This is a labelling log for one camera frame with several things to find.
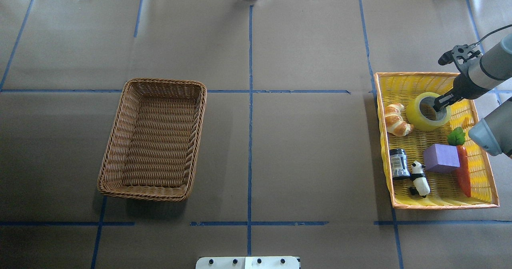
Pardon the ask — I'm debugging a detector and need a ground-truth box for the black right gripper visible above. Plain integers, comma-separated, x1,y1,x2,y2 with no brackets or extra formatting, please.
433,74,476,112

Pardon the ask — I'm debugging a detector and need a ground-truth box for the yellow tape roll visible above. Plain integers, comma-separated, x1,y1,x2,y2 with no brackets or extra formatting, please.
406,92,452,131

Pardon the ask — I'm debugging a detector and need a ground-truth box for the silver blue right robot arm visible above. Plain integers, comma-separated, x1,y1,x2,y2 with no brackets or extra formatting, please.
433,35,512,157

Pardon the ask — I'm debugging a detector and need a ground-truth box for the yellow plastic basket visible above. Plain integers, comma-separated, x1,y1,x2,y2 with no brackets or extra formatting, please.
374,72,500,209

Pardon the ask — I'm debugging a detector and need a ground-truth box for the brown wicker basket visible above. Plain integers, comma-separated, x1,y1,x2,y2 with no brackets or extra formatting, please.
97,78,207,202

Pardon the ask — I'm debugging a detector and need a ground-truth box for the toy carrot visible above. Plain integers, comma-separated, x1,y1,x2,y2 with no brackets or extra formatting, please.
447,126,471,197

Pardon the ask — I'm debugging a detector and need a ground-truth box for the croissant toy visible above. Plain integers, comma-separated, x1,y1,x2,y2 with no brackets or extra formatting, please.
384,103,414,137

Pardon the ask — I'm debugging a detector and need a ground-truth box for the purple foam block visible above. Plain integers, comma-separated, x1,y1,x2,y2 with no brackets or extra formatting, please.
423,144,460,173

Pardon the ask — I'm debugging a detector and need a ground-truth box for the small dark can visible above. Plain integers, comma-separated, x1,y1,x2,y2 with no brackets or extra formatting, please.
389,148,411,180

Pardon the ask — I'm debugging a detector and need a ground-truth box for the panda figurine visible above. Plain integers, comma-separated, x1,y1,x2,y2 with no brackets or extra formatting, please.
409,160,430,198

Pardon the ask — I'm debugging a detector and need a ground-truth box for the black camera cable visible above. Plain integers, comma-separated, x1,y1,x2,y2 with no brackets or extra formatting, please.
474,24,512,47

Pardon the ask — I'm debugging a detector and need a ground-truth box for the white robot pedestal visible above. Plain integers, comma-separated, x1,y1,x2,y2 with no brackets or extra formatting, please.
195,256,301,269

